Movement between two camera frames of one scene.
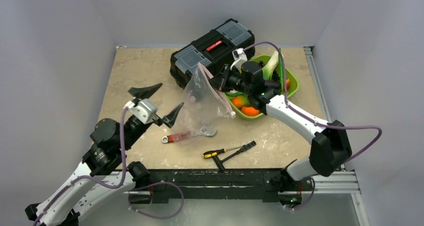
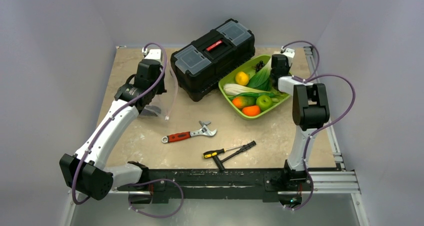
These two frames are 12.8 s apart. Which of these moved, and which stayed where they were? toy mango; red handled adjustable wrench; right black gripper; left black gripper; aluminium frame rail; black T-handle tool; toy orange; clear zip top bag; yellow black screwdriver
Moved: left black gripper; right black gripper; clear zip top bag
Stayed: black T-handle tool; toy orange; red handled adjustable wrench; toy mango; yellow black screwdriver; aluminium frame rail
